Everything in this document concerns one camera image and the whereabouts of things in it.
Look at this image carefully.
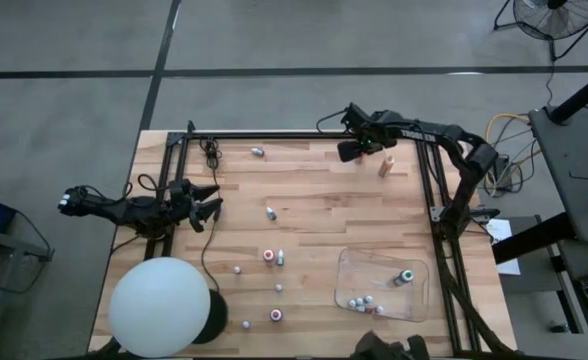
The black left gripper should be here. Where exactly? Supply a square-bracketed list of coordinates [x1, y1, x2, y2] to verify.
[168, 178, 224, 234]

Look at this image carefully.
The clear plastic bin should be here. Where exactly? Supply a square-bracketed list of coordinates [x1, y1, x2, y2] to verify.
[333, 247, 431, 324]

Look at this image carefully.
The white globe lamp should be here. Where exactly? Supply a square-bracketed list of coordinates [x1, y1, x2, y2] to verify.
[107, 256, 212, 359]

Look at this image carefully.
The black lamp base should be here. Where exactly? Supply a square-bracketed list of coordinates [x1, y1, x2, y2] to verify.
[191, 288, 229, 345]

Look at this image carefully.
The white paper sheet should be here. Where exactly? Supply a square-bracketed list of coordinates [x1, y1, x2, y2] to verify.
[486, 218, 523, 277]

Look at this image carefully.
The grey equipment cart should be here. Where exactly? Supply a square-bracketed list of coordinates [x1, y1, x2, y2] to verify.
[0, 209, 55, 360]

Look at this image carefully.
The black side table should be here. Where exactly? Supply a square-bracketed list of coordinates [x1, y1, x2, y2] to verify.
[491, 105, 588, 281]

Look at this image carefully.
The black stand pole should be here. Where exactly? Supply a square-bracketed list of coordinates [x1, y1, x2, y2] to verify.
[548, 64, 588, 126]

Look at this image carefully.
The black floor fan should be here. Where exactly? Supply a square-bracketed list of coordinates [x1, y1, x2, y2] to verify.
[492, 0, 588, 64]

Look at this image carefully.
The black table cable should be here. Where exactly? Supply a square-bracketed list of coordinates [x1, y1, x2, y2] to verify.
[198, 137, 225, 294]

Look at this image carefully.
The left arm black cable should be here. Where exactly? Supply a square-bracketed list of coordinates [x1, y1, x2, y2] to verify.
[76, 172, 175, 201]

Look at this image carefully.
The black aluminium table frame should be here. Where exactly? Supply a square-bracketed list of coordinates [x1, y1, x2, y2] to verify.
[143, 119, 480, 354]

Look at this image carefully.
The yellow cable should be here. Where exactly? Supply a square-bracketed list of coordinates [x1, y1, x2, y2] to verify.
[484, 113, 530, 146]

